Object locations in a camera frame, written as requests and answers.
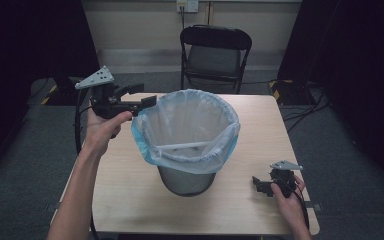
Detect dark curtain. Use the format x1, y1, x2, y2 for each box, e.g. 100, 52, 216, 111
0, 0, 102, 183
277, 0, 384, 198

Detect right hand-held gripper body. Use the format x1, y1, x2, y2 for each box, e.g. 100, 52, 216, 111
269, 160, 304, 198

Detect metal trash bin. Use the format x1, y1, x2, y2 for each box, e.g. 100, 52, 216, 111
157, 165, 217, 197

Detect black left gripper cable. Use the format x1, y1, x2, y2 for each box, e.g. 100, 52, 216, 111
73, 87, 100, 240

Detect person's left hand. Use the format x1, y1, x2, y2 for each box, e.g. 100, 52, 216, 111
82, 106, 134, 158

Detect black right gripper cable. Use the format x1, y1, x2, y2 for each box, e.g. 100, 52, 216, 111
289, 183, 311, 234

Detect grey table bracket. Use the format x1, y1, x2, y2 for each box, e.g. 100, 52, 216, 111
305, 201, 323, 213
44, 201, 61, 213

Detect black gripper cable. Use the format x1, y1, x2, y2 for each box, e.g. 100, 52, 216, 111
289, 183, 311, 234
73, 87, 100, 240

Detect blue plastic bin liner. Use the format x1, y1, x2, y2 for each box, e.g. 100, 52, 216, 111
130, 88, 242, 176

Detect black folding chair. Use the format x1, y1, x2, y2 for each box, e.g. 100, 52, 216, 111
179, 24, 253, 95

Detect black stand base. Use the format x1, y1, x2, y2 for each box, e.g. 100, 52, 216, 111
268, 78, 316, 107
40, 74, 94, 107

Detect black floor cables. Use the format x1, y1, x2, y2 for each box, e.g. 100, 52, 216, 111
280, 82, 332, 134

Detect person's right hand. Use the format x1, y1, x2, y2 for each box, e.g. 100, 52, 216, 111
270, 175, 308, 229

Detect black wall socket cable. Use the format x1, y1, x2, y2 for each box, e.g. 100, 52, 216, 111
179, 5, 187, 30

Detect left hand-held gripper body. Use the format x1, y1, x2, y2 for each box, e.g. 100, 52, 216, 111
74, 65, 138, 120

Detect white wall socket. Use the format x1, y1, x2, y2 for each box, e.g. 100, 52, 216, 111
175, 0, 200, 14

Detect white tube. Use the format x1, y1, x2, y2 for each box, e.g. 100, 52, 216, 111
154, 140, 212, 152

